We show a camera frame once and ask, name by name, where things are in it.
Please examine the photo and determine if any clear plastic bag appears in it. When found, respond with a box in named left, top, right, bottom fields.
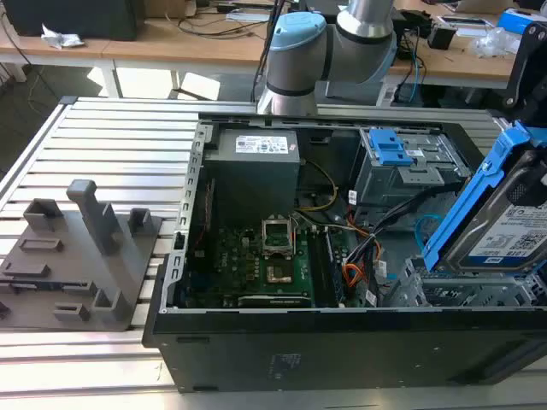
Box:
left=471, top=26, right=521, bottom=60

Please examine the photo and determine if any grey metal drive cage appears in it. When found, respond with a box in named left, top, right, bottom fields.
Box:
left=356, top=126, right=472, bottom=207

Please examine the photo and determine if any crumpled white paper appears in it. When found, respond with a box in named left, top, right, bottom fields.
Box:
left=40, top=23, right=85, bottom=50

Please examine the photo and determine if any grey power supply unit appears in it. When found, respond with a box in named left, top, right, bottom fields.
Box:
left=203, top=129, right=301, bottom=214

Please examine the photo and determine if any grey parts rack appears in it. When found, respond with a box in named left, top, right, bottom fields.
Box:
left=0, top=179, right=166, bottom=333

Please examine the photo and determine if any CPU socket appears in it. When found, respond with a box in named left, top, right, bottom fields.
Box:
left=265, top=263, right=295, bottom=286

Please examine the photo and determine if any small black box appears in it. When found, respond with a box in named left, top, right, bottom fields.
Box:
left=426, top=24, right=457, bottom=51

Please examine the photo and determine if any metal disk bay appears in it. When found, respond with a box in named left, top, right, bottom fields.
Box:
left=382, top=255, right=547, bottom=309

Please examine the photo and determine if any orange wire bundle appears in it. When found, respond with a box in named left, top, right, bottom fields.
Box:
left=343, top=208, right=382, bottom=296

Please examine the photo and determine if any light blue disk wire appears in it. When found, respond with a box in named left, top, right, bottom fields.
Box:
left=414, top=214, right=442, bottom=258

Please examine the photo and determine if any wooden desk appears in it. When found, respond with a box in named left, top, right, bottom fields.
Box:
left=0, top=12, right=274, bottom=100
left=384, top=12, right=527, bottom=91

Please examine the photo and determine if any large black box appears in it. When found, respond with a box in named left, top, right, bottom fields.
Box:
left=3, top=0, right=145, bottom=43

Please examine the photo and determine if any blue plastic cage latch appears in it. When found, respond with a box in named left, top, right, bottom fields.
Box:
left=368, top=127, right=415, bottom=167

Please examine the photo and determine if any black open PC case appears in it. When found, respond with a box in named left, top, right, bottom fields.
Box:
left=142, top=111, right=547, bottom=394

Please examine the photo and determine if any blue hanging cable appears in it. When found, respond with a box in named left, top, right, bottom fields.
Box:
left=409, top=53, right=426, bottom=104

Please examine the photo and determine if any RAM stick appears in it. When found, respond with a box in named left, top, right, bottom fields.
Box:
left=324, top=230, right=345, bottom=302

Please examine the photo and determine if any yellow and black wire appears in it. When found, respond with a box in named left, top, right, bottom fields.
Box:
left=296, top=160, right=339, bottom=214

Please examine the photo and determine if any green motherboard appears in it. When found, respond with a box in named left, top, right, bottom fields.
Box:
left=187, top=221, right=373, bottom=308

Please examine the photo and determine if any hard disk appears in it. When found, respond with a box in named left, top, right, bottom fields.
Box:
left=422, top=120, right=547, bottom=274

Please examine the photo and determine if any thin red wire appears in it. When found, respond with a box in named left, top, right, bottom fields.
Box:
left=191, top=178, right=215, bottom=258

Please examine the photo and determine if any black desk cable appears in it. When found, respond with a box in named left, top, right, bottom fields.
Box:
left=176, top=10, right=275, bottom=42

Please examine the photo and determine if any black wire bundle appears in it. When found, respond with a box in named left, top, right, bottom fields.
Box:
left=345, top=186, right=448, bottom=274

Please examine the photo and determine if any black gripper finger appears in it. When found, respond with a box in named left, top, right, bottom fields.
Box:
left=502, top=20, right=547, bottom=125
left=527, top=144, right=547, bottom=191

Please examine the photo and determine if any blue cardboard box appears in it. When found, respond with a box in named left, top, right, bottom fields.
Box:
left=498, top=8, right=547, bottom=36

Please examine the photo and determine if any black graphics card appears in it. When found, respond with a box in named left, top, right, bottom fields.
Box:
left=237, top=292, right=314, bottom=309

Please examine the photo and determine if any metal socket cover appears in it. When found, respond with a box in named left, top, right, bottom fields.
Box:
left=260, top=217, right=296, bottom=259

